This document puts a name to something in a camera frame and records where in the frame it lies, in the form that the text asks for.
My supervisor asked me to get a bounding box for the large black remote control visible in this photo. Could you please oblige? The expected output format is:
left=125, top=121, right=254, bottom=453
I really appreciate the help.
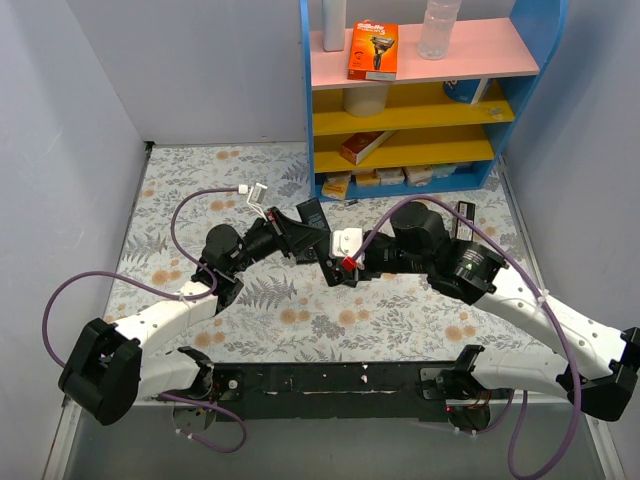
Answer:
left=296, top=198, right=331, bottom=238

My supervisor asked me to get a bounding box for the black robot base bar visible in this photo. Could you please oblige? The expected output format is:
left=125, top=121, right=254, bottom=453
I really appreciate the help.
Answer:
left=172, top=359, right=494, bottom=431

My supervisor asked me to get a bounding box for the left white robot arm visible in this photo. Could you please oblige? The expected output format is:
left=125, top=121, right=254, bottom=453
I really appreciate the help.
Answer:
left=59, top=208, right=330, bottom=425

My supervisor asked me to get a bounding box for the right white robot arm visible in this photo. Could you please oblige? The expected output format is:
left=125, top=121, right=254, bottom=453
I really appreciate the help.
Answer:
left=317, top=201, right=639, bottom=422

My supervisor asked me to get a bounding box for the yellow small box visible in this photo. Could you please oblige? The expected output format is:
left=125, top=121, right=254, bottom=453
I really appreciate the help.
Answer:
left=321, top=172, right=351, bottom=201

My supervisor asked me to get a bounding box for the floral table mat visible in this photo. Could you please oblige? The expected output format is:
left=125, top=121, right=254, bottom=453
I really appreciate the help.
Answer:
left=104, top=143, right=546, bottom=362

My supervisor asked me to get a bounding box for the red white long box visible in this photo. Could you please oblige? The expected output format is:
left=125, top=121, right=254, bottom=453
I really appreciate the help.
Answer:
left=340, top=130, right=396, bottom=165

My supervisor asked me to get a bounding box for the black battery package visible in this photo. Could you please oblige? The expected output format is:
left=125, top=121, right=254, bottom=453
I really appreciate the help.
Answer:
left=452, top=200, right=476, bottom=244

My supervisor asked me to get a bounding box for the light blue small box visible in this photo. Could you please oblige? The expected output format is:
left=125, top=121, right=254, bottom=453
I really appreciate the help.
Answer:
left=432, top=163, right=457, bottom=179

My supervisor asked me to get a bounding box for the white cylinder container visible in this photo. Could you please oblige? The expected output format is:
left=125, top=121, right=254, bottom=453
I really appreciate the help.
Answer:
left=342, top=85, right=389, bottom=118

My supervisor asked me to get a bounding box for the blue shelf unit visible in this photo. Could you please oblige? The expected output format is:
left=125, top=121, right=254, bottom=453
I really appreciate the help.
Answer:
left=298, top=0, right=570, bottom=203

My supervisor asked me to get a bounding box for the orange razor box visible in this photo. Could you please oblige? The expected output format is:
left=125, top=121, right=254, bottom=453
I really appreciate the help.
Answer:
left=347, top=21, right=399, bottom=82

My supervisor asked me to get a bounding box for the blue white packet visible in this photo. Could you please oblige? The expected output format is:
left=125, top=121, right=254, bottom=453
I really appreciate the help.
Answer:
left=443, top=78, right=492, bottom=105

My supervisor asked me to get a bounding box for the white tall bottle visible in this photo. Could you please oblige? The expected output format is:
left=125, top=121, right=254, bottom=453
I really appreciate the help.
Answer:
left=322, top=0, right=346, bottom=52

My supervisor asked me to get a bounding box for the clear plastic bottle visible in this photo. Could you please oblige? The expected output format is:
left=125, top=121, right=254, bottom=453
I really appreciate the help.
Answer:
left=417, top=0, right=462, bottom=60

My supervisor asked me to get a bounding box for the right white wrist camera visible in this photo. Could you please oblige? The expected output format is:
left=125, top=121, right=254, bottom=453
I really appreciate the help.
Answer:
left=329, top=228, right=364, bottom=272

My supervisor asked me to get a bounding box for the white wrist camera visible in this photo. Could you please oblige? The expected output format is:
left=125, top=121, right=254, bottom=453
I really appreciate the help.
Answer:
left=329, top=228, right=364, bottom=272
left=237, top=182, right=268, bottom=218

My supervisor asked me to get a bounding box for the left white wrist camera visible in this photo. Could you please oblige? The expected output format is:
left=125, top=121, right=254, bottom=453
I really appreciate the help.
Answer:
left=237, top=182, right=268, bottom=218

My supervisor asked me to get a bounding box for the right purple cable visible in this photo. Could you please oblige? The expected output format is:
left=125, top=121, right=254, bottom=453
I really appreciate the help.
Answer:
left=349, top=194, right=583, bottom=479

